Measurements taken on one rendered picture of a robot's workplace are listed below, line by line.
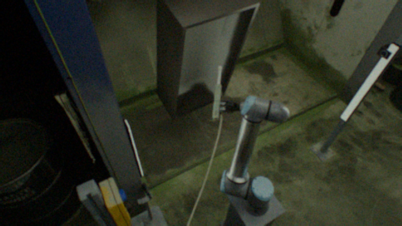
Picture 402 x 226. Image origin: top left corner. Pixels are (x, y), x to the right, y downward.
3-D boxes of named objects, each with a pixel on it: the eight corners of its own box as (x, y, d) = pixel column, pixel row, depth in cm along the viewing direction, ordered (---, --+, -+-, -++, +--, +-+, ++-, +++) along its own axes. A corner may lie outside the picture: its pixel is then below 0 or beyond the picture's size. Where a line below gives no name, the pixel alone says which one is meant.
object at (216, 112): (222, 126, 237) (217, 117, 216) (216, 125, 238) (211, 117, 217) (225, 76, 254) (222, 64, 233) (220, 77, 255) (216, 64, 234)
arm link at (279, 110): (294, 105, 145) (279, 109, 212) (271, 99, 147) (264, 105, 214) (289, 125, 145) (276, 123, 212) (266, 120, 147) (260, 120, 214)
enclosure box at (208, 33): (156, 93, 276) (156, -10, 174) (205, 74, 299) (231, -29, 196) (173, 120, 264) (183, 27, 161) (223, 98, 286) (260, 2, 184)
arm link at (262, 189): (267, 211, 182) (274, 201, 169) (242, 203, 185) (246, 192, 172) (271, 190, 192) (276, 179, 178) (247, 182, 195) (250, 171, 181)
